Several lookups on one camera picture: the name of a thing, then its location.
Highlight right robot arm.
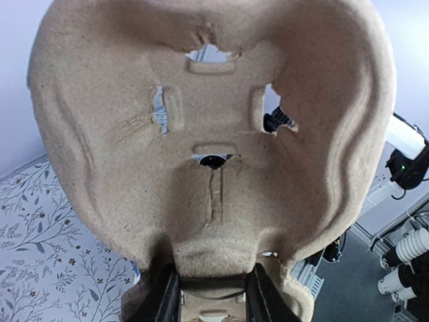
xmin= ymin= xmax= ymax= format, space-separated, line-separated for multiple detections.
xmin=385 ymin=113 xmax=428 ymax=194

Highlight brown cardboard cup carrier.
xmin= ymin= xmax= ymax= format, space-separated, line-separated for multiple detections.
xmin=27 ymin=1 xmax=396 ymax=321

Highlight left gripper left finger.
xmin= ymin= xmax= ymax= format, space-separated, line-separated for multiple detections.
xmin=120 ymin=263 xmax=182 ymax=322

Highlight floral table mat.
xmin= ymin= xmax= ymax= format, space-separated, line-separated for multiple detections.
xmin=1 ymin=158 xmax=139 ymax=321

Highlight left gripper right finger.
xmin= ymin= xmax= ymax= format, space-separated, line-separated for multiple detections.
xmin=246 ymin=263 xmax=301 ymax=322

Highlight background lab robot arms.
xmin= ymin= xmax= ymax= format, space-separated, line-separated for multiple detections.
xmin=377 ymin=227 xmax=428 ymax=304

